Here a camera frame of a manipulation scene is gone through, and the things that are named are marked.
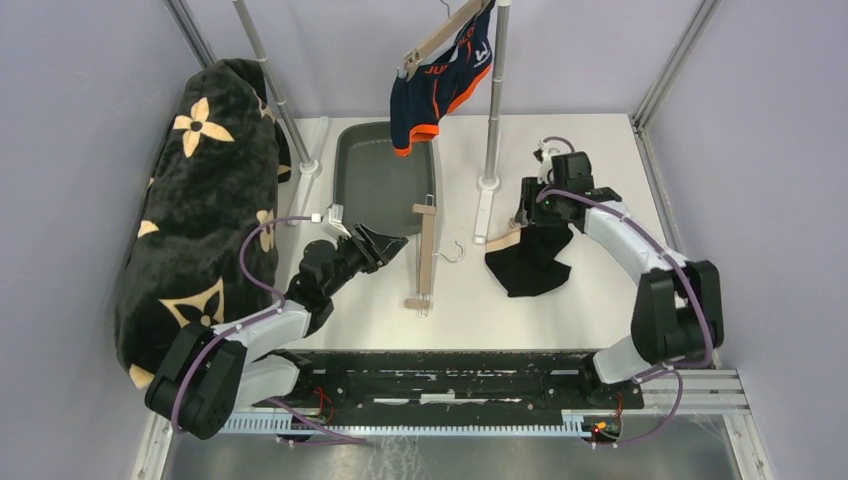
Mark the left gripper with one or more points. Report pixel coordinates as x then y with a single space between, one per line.
376 249

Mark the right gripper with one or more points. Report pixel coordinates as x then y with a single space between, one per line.
528 209

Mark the wooden clip hanger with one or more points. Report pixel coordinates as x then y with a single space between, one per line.
428 254
441 34

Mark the black underwear white waistband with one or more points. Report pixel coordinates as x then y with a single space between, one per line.
523 260

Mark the navy orange underwear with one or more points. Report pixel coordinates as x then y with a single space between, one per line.
419 101

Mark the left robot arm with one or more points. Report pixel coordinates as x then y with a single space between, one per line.
211 372

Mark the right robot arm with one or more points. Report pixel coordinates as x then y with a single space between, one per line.
677 318

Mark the grey plastic basin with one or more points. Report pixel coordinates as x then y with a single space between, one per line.
377 188

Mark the white right pole base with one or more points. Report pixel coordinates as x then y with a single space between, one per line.
487 191

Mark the left metal rack pole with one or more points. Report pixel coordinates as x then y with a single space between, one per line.
274 85

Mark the metal rack pole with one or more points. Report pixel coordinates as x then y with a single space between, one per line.
274 85
495 110

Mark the black floral plush blanket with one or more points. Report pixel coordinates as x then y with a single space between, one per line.
205 249

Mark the right metal rack pole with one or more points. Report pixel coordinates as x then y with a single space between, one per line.
495 110

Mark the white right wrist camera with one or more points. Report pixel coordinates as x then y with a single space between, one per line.
544 155

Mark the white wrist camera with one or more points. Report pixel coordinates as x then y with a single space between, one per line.
331 221
544 155

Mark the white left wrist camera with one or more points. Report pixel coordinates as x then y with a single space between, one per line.
331 221

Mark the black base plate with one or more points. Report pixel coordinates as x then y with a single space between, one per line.
452 388

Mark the aluminium frame rail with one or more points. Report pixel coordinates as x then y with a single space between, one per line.
683 48

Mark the grey cable duct strip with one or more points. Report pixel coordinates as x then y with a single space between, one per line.
279 422

